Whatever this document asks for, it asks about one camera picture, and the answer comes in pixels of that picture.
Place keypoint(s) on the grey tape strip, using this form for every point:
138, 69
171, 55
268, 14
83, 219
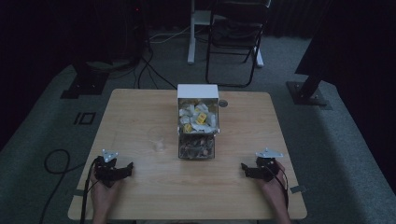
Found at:
297, 188

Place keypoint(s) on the black slanted stand with base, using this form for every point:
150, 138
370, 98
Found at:
309, 87

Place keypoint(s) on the clear drawer with dark packets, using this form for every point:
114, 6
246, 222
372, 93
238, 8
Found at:
181, 146

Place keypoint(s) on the pile of white tea bags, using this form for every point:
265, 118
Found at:
196, 118

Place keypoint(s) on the grey table grommet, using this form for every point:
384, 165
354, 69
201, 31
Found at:
223, 103

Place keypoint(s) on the white drawer cabinet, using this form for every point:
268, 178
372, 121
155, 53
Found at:
198, 91

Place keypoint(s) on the clear drawer with white packets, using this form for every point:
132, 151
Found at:
214, 107

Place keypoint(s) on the person's left hand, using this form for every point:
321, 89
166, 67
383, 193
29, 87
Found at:
103, 195

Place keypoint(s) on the black folding chair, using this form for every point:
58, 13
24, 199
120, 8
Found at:
236, 34

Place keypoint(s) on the clear glass cup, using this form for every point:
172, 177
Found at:
157, 140

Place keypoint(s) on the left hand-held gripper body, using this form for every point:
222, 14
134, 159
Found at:
105, 171

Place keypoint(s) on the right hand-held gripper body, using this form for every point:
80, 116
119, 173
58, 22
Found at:
266, 168

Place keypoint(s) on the black stand with flat base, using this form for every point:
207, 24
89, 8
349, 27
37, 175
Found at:
85, 82

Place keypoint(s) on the white desk frame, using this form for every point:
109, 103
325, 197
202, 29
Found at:
193, 34

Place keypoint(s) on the pile of dark packets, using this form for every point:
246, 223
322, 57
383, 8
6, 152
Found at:
196, 146

